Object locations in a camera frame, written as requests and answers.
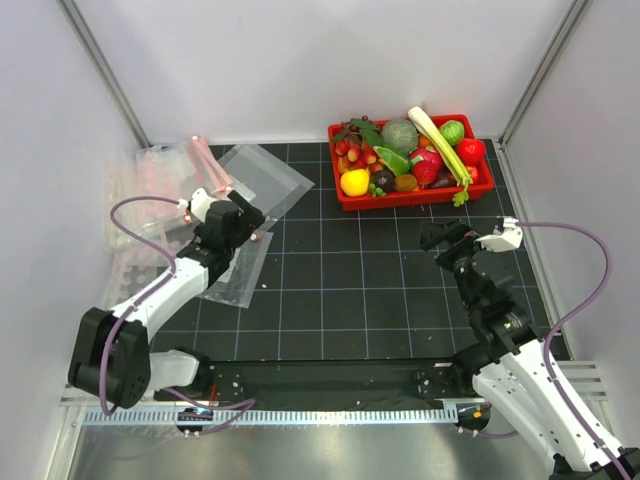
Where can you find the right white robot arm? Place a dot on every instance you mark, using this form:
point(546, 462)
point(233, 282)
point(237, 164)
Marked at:
point(512, 367)

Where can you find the yellow toy bell pepper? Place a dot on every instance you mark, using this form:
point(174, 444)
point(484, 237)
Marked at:
point(355, 182)

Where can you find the toy celery stalk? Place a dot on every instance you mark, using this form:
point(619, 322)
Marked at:
point(426, 126)

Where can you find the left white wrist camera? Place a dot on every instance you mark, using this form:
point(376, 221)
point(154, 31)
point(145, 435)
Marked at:
point(196, 207)

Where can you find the pink toy dragon fruit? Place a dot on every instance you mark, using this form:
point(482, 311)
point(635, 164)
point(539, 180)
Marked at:
point(425, 164)

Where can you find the red toy strawberry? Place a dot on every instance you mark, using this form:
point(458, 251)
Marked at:
point(473, 173)

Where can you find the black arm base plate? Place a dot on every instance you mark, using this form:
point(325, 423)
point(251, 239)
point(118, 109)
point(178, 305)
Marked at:
point(336, 384)

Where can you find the aluminium cable duct rail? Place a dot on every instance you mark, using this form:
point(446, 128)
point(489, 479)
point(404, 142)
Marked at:
point(167, 410)

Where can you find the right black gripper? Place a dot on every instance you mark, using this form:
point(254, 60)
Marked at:
point(457, 234)

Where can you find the dark purple toy mangosteen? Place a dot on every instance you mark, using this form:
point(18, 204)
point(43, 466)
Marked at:
point(383, 180)

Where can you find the orange-zipper clear zip bag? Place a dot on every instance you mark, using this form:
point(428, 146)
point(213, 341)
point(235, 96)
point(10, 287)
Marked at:
point(237, 285)

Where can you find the green toy pea pod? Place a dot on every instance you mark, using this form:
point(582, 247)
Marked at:
point(396, 163)

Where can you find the green toy custard apple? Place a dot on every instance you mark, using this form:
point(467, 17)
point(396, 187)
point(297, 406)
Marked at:
point(453, 132)

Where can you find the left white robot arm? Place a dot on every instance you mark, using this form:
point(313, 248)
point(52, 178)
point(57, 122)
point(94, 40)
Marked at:
point(112, 358)

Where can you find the clear zip bag on mat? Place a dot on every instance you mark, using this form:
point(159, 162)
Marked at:
point(267, 182)

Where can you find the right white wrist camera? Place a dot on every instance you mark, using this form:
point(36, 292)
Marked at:
point(506, 236)

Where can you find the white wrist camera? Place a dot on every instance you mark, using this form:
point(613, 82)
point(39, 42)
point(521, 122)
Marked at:
point(196, 207)
point(506, 236)

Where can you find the pink-zipper zip bag stack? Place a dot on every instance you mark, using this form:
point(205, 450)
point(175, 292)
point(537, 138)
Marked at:
point(155, 180)

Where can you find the brown toy kiwi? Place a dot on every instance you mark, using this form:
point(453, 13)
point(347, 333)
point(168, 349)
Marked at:
point(405, 183)

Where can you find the green toy melon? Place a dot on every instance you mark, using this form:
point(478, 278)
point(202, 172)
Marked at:
point(400, 134)

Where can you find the toy cherry bunch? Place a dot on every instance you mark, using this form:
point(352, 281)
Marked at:
point(353, 157)

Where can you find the red toy tomato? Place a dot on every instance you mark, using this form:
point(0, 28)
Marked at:
point(471, 151)

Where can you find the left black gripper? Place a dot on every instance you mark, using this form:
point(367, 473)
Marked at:
point(247, 220)

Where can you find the red plastic food tray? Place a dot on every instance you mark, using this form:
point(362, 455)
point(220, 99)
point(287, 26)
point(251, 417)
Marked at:
point(366, 134)

